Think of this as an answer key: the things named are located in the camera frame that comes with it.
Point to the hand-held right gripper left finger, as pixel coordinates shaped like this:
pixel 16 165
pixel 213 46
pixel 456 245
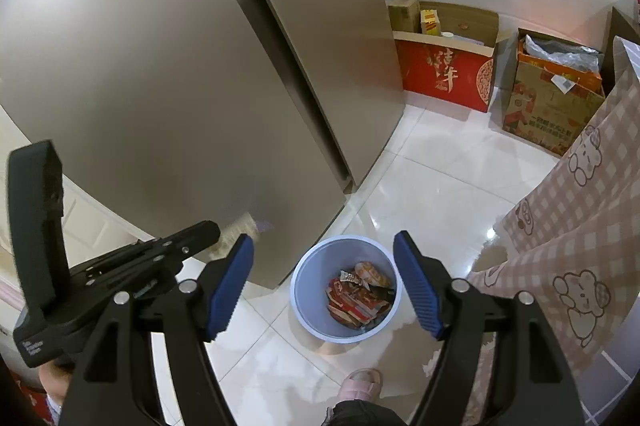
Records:
pixel 232 286

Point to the person's left forearm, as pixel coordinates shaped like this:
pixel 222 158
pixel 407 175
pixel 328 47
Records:
pixel 32 406

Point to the red cardboard box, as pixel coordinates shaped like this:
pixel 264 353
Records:
pixel 445 76

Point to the grey plastic bag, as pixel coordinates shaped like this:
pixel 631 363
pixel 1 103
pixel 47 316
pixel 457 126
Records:
pixel 565 53

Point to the person's leg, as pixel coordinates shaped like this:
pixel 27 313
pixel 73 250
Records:
pixel 365 413

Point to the pink bear print tablecloth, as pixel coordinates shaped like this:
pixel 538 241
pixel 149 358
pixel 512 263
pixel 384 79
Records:
pixel 575 231

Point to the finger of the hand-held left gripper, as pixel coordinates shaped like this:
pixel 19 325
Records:
pixel 165 248

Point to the yellow snack bag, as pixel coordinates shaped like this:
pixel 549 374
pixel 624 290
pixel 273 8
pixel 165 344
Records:
pixel 372 273

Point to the pink slipper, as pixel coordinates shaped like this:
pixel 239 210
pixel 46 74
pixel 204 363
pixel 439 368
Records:
pixel 361 385

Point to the yellow carton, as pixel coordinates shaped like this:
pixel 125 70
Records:
pixel 430 22

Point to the light blue trash bin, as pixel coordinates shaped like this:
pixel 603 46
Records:
pixel 310 306

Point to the small brown cardboard box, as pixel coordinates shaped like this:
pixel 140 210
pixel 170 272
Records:
pixel 404 13

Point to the brown printed cardboard box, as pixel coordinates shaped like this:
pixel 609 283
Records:
pixel 545 111

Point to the person's left hand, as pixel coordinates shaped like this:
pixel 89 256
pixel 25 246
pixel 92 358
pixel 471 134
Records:
pixel 52 381

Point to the beige refrigerator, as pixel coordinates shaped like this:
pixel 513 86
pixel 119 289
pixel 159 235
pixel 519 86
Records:
pixel 150 81

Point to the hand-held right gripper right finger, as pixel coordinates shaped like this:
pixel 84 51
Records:
pixel 417 286

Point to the red paper bag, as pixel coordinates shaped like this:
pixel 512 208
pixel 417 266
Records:
pixel 352 303

